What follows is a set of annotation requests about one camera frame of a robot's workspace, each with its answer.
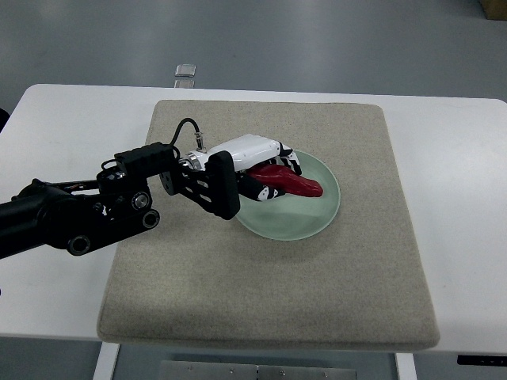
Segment red chili pepper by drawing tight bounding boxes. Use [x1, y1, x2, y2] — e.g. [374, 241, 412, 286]
[246, 164, 324, 197]

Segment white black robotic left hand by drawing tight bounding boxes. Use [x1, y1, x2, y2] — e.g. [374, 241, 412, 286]
[185, 134, 302, 201]

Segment white table leg right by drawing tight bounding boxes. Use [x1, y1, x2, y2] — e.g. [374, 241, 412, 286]
[395, 353, 417, 380]

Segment beige fabric mat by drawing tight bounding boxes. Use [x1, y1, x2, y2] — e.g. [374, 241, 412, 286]
[97, 100, 440, 352]

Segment light green plate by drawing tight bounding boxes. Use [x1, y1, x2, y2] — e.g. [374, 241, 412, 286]
[236, 151, 341, 241]

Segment grey metal base plate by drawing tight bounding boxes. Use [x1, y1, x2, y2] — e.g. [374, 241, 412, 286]
[158, 360, 357, 380]

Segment black control panel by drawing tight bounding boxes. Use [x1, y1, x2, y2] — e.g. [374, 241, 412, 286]
[456, 355, 507, 367]

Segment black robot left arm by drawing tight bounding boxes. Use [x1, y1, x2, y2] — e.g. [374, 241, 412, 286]
[1, 142, 240, 258]

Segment white table leg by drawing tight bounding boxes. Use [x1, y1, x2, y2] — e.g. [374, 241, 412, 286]
[92, 343, 120, 380]
[395, 353, 417, 380]

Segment white table leg left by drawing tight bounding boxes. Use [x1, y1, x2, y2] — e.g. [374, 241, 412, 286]
[92, 343, 120, 380]

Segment cardboard box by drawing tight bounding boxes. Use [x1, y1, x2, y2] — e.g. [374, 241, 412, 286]
[479, 0, 507, 21]

